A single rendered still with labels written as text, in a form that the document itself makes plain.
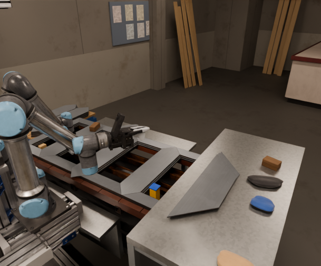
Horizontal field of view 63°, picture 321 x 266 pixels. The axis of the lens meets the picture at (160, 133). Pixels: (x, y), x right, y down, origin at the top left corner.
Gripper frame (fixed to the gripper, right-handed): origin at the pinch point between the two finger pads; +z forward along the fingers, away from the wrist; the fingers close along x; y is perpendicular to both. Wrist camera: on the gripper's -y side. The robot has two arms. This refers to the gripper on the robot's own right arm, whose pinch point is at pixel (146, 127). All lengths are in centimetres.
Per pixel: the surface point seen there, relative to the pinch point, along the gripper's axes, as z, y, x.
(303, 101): 437, 101, -256
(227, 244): 19, 46, 40
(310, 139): 324, 126, -147
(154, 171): 21, 54, -51
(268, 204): 51, 42, 31
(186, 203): 13.7, 40.4, 13.3
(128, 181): -1, 55, -47
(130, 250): -20, 52, 18
